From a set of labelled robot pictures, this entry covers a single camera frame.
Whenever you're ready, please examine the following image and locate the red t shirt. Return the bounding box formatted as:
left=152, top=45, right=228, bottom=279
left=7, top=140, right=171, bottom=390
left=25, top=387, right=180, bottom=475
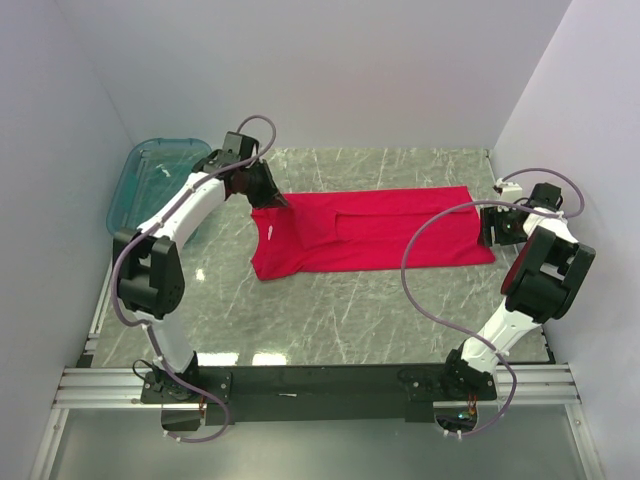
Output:
left=251, top=186, right=495, bottom=281

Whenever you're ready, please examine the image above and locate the teal transparent plastic bin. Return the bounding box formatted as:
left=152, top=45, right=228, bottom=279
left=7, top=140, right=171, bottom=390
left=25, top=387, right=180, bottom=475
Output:
left=106, top=138, right=212, bottom=236

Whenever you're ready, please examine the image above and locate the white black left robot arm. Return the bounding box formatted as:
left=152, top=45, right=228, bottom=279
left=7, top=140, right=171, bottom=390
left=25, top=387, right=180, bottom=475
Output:
left=110, top=130, right=288, bottom=402

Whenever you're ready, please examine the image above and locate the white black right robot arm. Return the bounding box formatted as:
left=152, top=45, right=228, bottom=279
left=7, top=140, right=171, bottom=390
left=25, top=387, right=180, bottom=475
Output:
left=438, top=183, right=596, bottom=399

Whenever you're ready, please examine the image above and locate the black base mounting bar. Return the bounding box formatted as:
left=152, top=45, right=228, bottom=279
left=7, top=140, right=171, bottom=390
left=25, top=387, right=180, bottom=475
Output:
left=139, top=364, right=499, bottom=432

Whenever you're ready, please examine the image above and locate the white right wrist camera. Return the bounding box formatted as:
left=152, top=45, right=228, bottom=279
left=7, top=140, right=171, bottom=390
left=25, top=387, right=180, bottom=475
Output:
left=493, top=179, right=523, bottom=203

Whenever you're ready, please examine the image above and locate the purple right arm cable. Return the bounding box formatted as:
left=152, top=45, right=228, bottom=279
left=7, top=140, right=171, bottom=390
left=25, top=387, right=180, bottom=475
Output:
left=400, top=168, right=587, bottom=437

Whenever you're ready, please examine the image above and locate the aluminium frame rail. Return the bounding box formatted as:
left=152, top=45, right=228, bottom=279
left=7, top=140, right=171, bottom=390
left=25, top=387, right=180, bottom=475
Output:
left=27, top=239, right=606, bottom=480

